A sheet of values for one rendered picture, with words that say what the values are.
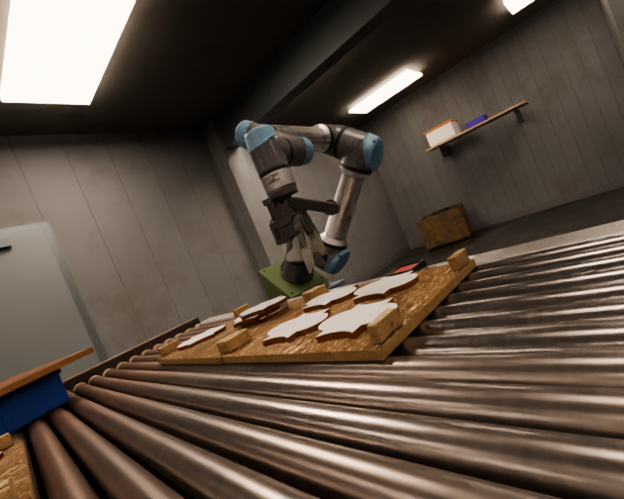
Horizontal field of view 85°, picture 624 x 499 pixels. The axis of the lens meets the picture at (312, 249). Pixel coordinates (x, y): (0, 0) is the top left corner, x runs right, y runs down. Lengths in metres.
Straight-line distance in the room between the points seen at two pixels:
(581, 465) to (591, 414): 0.05
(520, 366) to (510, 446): 0.10
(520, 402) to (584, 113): 6.88
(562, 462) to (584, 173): 6.95
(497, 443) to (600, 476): 0.05
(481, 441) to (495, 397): 0.05
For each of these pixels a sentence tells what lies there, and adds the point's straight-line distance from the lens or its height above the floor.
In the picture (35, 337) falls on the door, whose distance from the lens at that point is 3.72.
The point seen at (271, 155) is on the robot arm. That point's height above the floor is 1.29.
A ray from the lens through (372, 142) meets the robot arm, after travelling 1.19.
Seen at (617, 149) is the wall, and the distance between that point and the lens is 7.14.
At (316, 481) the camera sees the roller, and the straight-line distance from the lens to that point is 0.33.
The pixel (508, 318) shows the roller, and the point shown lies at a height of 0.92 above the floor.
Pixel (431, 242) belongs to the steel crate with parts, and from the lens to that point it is 6.36.
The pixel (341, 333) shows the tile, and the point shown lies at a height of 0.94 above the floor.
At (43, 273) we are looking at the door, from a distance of 3.80.
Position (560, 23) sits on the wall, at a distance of 7.30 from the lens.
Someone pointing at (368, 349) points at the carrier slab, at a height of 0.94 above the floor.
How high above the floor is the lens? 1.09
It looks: 2 degrees down
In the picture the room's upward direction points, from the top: 23 degrees counter-clockwise
